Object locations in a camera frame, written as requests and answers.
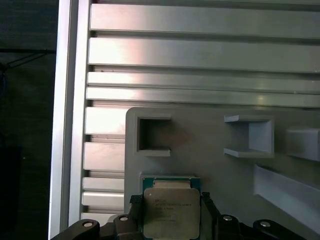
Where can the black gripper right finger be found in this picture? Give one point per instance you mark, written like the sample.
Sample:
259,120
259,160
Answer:
220,227

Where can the grey plastic parts rack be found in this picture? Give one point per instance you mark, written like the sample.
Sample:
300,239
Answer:
200,150

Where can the silver green CPU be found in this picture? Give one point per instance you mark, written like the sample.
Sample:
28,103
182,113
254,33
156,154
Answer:
171,210

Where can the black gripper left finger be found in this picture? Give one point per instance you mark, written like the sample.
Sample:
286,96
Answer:
120,227

